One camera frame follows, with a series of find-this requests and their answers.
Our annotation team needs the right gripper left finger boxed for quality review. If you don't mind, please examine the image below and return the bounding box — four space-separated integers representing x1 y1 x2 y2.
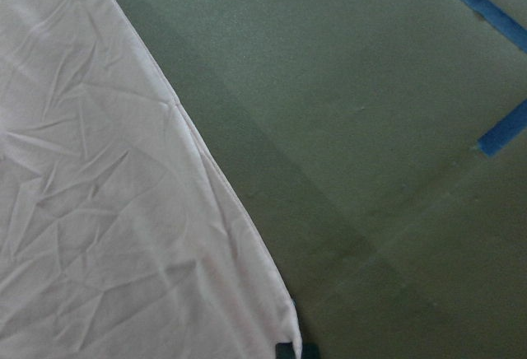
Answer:
275 343 295 359

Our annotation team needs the pink Snoopy t-shirt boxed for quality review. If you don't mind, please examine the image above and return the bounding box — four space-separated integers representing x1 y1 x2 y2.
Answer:
1 0 302 358

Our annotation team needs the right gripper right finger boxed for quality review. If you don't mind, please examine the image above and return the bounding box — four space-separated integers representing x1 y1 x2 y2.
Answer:
301 343 320 359

